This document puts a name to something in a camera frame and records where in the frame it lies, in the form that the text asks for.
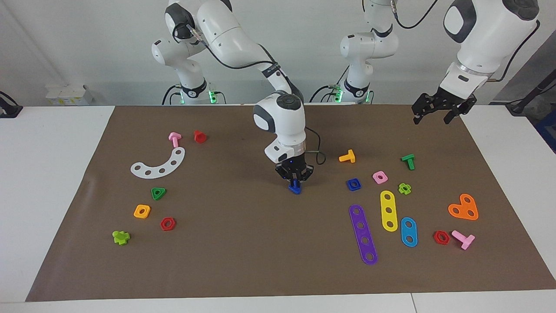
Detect white curved five-hole strip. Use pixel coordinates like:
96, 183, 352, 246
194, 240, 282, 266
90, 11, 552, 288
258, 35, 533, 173
130, 147, 186, 179

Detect blue object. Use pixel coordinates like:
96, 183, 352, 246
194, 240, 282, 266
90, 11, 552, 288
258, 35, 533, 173
535, 109, 556, 153

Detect black arm base cables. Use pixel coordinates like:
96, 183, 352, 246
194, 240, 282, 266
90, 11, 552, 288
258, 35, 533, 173
309, 83, 348, 104
162, 83, 227, 106

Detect black stand pole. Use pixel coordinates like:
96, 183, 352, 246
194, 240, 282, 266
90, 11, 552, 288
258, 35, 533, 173
506, 72, 556, 116

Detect black right arm base cables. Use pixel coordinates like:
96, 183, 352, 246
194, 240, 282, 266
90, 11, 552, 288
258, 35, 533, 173
162, 83, 227, 106

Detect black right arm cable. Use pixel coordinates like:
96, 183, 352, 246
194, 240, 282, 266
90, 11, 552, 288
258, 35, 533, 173
173, 24, 326, 166

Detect black left arm base cables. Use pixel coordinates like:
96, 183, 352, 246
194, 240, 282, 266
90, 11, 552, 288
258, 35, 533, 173
309, 83, 348, 104

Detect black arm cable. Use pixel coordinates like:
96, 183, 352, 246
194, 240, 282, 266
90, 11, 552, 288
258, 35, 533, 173
391, 0, 541, 83
173, 24, 326, 166

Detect purple four-hole strip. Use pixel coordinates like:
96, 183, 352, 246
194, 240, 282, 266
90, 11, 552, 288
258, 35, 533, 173
349, 204, 378, 266

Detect yellow three-hole strip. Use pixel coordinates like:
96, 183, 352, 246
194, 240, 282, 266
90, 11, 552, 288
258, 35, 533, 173
380, 190, 398, 232

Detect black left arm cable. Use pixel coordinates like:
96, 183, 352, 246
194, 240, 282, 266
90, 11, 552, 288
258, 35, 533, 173
391, 0, 541, 83

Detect brown table mat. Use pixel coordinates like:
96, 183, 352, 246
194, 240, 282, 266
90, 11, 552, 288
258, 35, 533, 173
25, 104, 556, 302

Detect black table clamp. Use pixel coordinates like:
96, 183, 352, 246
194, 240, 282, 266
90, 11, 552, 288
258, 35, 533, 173
0, 90, 23, 119

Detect blue two-hole strip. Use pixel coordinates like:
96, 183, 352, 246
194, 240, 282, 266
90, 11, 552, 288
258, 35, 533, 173
400, 217, 418, 248

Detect orange angled three-hole plate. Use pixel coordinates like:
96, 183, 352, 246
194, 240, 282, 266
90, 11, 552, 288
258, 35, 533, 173
448, 193, 479, 221

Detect white box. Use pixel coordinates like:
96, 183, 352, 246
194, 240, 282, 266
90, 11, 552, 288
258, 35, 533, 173
46, 84, 94, 106

